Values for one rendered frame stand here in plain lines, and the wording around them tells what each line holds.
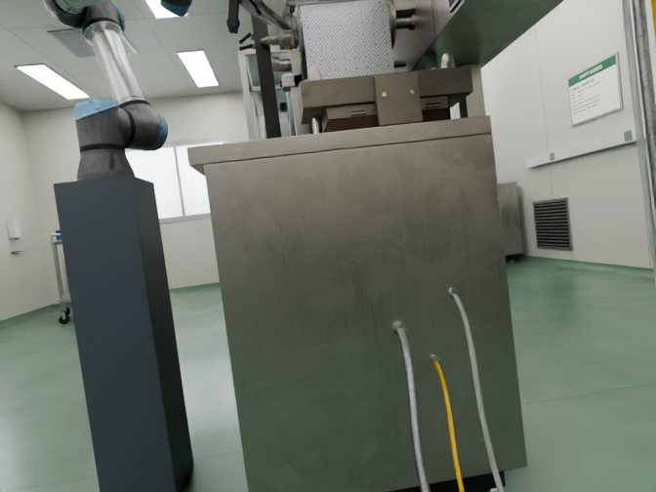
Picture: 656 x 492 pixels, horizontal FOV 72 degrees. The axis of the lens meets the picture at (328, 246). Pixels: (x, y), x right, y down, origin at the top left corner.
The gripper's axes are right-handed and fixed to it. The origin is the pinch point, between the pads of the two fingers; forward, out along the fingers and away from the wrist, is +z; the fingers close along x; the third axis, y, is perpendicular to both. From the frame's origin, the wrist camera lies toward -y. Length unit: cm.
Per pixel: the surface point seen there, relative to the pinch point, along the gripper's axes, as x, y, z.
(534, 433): 1, -58, 127
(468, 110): 9, 15, 57
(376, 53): -4.3, 7.0, 25.0
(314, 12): -3.9, 6.7, 5.4
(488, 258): -30, -27, 71
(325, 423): -30, -77, 60
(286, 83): 3.0, -11.6, 8.3
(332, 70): -4.3, -3.7, 17.8
